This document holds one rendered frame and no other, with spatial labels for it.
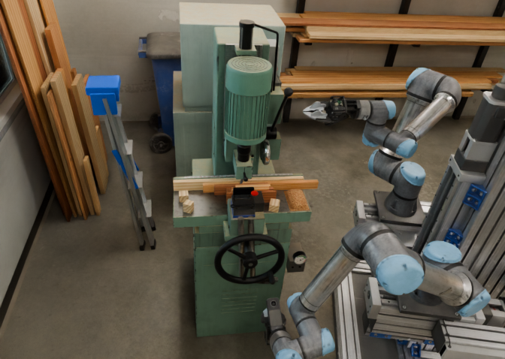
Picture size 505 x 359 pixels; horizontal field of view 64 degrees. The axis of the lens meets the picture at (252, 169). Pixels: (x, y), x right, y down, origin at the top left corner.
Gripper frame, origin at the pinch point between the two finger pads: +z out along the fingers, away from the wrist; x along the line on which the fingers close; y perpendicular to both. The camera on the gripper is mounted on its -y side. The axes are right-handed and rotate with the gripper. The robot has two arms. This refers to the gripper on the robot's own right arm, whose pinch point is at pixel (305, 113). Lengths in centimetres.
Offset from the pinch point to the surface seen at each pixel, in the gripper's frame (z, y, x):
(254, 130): 20.0, -4.9, 5.1
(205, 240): 39, -42, 42
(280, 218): 6.7, -32.7, 34.9
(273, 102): 7.8, -20.3, -15.1
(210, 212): 37, -31, 31
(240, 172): 24.1, -25.5, 15.6
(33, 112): 135, -91, -46
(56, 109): 123, -92, -49
